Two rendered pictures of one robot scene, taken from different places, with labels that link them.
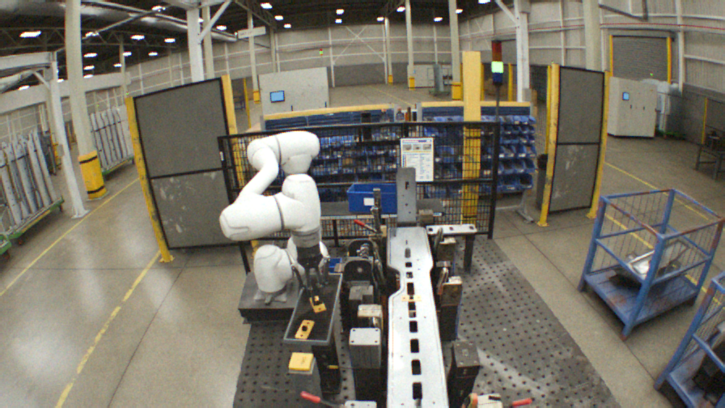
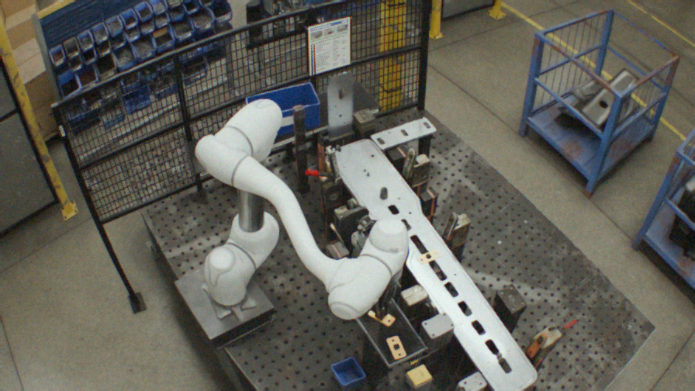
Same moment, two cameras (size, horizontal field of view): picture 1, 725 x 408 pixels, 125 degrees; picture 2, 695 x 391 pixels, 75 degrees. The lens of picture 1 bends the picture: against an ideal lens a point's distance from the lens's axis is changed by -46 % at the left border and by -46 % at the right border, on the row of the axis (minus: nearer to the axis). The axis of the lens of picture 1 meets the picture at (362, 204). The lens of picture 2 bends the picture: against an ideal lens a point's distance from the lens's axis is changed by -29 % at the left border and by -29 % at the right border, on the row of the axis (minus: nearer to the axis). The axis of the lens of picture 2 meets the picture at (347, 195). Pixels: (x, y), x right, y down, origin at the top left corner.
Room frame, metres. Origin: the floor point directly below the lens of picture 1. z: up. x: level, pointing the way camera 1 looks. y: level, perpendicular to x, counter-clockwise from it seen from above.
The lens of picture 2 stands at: (0.12, 0.81, 2.84)
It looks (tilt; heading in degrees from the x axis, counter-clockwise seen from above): 48 degrees down; 328
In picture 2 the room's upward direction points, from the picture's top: straight up
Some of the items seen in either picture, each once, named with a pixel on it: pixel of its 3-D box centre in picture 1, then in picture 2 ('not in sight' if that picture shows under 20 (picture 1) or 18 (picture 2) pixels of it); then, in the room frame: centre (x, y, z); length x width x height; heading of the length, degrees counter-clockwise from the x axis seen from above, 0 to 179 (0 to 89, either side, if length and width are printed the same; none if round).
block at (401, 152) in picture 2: (438, 260); (397, 175); (1.64, -0.41, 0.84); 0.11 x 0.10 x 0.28; 85
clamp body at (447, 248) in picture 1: (445, 268); (416, 189); (1.50, -0.42, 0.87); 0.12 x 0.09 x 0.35; 85
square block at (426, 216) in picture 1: (426, 238); (364, 145); (1.84, -0.37, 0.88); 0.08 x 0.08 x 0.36; 85
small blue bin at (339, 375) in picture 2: not in sight; (347, 375); (0.95, 0.28, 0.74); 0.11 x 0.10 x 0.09; 175
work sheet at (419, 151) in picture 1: (417, 159); (329, 45); (2.12, -0.37, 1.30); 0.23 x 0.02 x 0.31; 85
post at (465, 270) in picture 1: (468, 251); (423, 150); (1.70, -0.61, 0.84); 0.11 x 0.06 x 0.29; 85
